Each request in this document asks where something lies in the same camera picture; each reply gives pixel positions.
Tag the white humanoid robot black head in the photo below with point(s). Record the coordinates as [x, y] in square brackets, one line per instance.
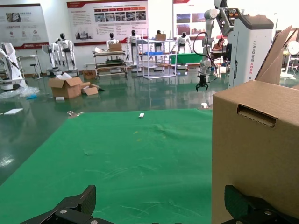
[53, 53]
[112, 41]
[133, 46]
[158, 32]
[66, 49]
[184, 42]

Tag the small open floor carton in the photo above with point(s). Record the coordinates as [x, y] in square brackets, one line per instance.
[90, 90]

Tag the blue plastic bin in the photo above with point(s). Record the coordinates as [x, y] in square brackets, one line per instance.
[151, 53]

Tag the white foam slab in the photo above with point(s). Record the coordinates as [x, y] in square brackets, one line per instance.
[13, 112]

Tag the large open floor carton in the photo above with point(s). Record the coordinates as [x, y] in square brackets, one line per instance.
[66, 89]

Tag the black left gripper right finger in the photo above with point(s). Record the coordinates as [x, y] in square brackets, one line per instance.
[238, 205]

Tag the open brown cardboard box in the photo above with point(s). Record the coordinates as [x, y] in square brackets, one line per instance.
[257, 151]

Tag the small black claw gripper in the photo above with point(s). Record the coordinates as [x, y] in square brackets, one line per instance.
[202, 82]

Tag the small white label strip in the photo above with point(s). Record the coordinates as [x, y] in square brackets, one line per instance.
[141, 115]

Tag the metal workshop cart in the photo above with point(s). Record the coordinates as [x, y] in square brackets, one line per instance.
[109, 60]

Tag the white red wall info board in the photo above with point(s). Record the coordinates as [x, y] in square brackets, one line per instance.
[191, 18]
[107, 21]
[23, 23]

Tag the seated person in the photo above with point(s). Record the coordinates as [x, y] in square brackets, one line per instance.
[219, 45]

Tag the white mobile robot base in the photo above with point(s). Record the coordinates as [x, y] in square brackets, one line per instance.
[9, 67]

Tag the white Tianqing robot tower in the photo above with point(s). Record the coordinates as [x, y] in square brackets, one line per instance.
[247, 46]

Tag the closed cardboard box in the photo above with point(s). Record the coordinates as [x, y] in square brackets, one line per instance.
[115, 47]
[161, 37]

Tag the small white foam block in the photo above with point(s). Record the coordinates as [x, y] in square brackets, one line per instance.
[60, 99]

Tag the green tablecloth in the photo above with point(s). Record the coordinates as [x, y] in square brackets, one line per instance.
[128, 163]

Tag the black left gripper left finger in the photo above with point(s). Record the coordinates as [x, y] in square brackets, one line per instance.
[79, 203]

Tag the green covered workshop table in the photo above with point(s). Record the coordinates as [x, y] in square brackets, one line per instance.
[187, 58]

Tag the grey metal shelf frame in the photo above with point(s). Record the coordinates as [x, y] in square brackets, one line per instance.
[156, 41]

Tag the grey standing robot arm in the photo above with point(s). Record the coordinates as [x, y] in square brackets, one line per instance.
[206, 35]

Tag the clear plastic wrap pile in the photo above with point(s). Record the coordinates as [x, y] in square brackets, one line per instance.
[21, 92]

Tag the black workshop stool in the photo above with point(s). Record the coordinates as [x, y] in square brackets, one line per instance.
[36, 66]

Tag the flat brown printed carton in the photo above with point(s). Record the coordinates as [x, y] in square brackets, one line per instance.
[88, 74]

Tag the white round standing fan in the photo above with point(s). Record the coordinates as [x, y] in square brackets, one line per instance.
[292, 50]

